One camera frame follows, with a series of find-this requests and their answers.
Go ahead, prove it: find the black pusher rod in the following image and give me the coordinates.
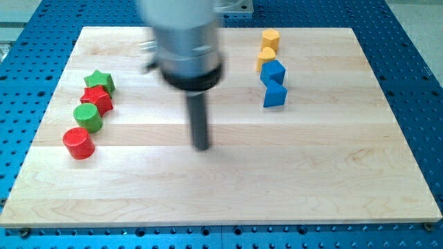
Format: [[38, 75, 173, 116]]
[[186, 91, 210, 151]]

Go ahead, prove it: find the blue triangular block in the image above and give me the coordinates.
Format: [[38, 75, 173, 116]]
[[263, 80, 287, 108]]

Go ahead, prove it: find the blue cube block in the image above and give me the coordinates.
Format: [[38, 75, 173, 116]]
[[260, 60, 286, 86]]

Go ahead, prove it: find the yellow heart block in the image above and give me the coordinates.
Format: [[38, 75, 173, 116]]
[[255, 47, 276, 72]]

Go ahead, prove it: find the yellow hexagon block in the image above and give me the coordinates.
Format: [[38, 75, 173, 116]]
[[261, 28, 280, 53]]

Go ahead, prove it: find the light wooden board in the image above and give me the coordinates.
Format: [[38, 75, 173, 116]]
[[1, 26, 442, 228]]

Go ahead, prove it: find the green star block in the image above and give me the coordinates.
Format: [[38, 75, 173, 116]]
[[84, 70, 115, 97]]

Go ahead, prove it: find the red star block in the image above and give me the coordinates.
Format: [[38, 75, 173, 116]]
[[80, 85, 114, 117]]

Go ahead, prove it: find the green cylinder block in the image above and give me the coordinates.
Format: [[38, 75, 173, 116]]
[[73, 103, 103, 133]]

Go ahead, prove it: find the red cylinder block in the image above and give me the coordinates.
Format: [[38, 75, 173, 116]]
[[62, 127, 95, 160]]

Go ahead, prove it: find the metal base plate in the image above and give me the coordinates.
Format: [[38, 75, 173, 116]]
[[213, 0, 254, 15]]

